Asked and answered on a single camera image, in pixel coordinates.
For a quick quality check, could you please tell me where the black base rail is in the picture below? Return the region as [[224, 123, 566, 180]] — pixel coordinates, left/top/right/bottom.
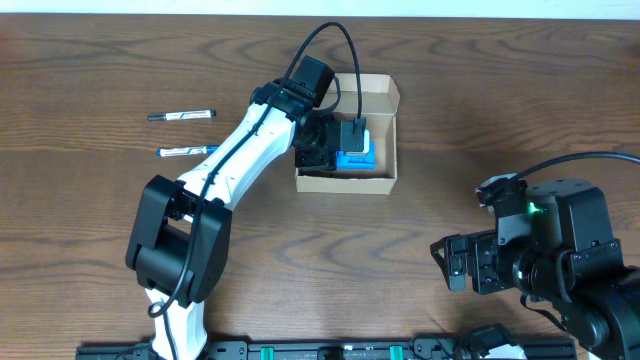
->
[[75, 324, 577, 360]]

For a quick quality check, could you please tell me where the brown cardboard box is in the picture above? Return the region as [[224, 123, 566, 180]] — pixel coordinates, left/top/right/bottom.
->
[[295, 74, 400, 195]]

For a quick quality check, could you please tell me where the black capped white marker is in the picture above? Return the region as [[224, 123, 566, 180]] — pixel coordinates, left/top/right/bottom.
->
[[148, 109, 216, 122]]

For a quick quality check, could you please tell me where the blue capped white marker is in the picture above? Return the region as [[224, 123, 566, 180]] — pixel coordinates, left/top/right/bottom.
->
[[156, 145, 218, 158]]

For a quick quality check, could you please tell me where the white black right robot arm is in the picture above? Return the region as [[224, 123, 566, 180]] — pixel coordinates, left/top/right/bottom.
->
[[430, 176, 639, 359]]

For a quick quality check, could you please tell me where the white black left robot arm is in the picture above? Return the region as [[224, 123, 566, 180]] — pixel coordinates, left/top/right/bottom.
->
[[125, 56, 366, 359]]

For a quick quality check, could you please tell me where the blue plastic holder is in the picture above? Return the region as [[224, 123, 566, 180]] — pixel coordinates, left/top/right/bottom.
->
[[336, 141, 375, 170]]

